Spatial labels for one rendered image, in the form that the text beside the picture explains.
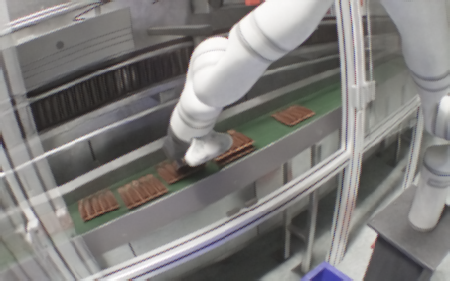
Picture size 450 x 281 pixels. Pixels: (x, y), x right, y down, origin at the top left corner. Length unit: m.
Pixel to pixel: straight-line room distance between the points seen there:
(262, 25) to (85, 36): 0.39
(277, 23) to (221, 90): 0.13
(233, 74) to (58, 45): 0.38
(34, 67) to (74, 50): 0.10
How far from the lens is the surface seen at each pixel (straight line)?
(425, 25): 0.37
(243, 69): 0.41
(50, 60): 0.65
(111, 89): 0.73
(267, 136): 0.85
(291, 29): 0.37
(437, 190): 0.72
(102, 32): 0.66
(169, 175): 0.74
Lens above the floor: 1.08
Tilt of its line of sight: 27 degrees down
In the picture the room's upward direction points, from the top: 8 degrees counter-clockwise
